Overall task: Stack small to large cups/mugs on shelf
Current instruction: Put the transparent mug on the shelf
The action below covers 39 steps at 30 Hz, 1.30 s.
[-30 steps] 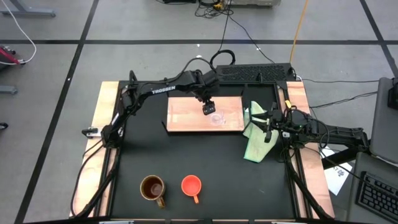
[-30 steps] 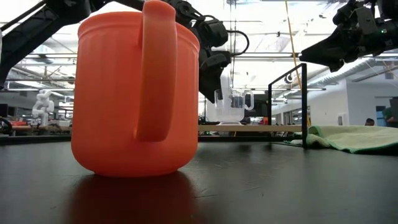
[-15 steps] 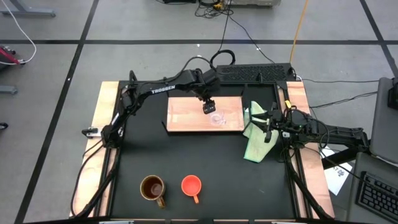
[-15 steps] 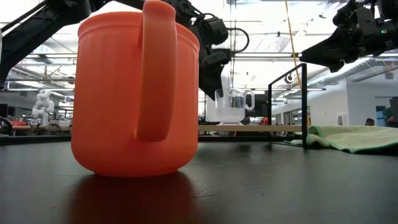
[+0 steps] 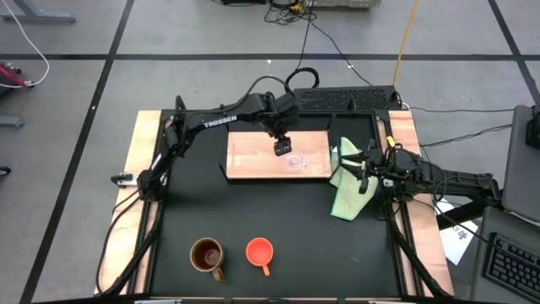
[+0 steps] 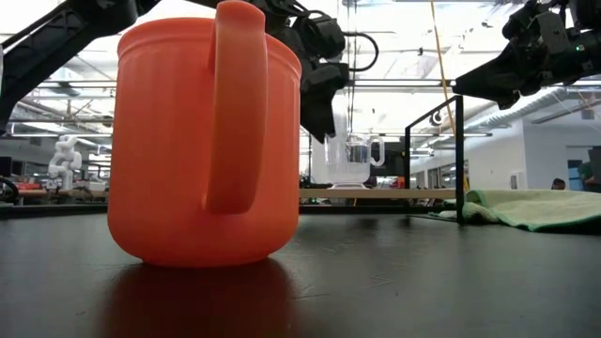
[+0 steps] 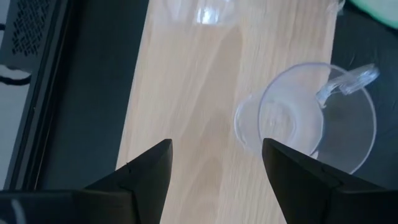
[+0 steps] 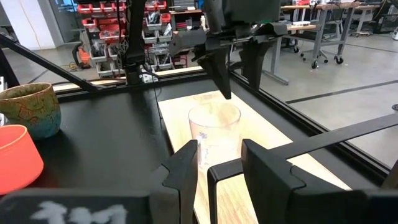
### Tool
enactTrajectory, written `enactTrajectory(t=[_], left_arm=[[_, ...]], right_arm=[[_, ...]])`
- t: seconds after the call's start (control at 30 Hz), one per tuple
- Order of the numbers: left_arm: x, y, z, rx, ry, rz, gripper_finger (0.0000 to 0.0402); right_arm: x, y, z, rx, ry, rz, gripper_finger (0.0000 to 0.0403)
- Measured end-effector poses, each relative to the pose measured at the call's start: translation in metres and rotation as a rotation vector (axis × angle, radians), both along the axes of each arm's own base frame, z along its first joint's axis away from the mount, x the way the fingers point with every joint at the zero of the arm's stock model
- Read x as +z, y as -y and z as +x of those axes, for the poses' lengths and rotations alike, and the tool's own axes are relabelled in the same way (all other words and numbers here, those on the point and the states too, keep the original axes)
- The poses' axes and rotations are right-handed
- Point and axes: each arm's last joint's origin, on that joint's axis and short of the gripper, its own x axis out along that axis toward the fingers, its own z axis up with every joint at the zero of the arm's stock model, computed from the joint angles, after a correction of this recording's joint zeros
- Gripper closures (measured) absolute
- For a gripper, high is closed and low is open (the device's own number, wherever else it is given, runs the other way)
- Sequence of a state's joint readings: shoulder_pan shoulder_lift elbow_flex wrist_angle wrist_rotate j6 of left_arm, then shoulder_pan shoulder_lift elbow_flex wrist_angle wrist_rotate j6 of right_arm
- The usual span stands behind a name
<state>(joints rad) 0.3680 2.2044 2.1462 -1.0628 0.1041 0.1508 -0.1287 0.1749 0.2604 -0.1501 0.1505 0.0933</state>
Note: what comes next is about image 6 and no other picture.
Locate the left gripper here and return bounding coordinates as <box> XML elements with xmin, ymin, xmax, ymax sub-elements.
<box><xmin>253</xmin><ymin>0</ymin><xmax>352</xmax><ymax>145</ymax></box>

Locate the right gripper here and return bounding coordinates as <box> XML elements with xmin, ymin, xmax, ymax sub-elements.
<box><xmin>452</xmin><ymin>0</ymin><xmax>601</xmax><ymax>111</ymax></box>

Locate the clear glass mug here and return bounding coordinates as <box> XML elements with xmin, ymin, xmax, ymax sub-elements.
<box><xmin>323</xmin><ymin>132</ymin><xmax>387</xmax><ymax>191</ymax></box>

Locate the orange plastic mug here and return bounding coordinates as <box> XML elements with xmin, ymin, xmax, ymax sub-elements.
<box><xmin>106</xmin><ymin>0</ymin><xmax>303</xmax><ymax>269</ymax></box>

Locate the wooden shelf board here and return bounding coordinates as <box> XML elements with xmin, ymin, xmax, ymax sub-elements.
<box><xmin>299</xmin><ymin>188</ymin><xmax>459</xmax><ymax>200</ymax></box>

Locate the light green cloth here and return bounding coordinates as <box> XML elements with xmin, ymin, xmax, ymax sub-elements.
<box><xmin>427</xmin><ymin>188</ymin><xmax>601</xmax><ymax>234</ymax></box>

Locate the white robot figure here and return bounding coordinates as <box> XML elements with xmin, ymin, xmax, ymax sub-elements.
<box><xmin>46</xmin><ymin>134</ymin><xmax>84</xmax><ymax>192</ymax></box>

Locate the yellow cable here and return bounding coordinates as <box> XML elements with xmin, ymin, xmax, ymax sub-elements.
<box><xmin>428</xmin><ymin>0</ymin><xmax>471</xmax><ymax>192</ymax></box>

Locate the black metal shelf frame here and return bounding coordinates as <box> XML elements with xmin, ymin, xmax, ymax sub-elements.
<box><xmin>404</xmin><ymin>94</ymin><xmax>467</xmax><ymax>225</ymax></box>

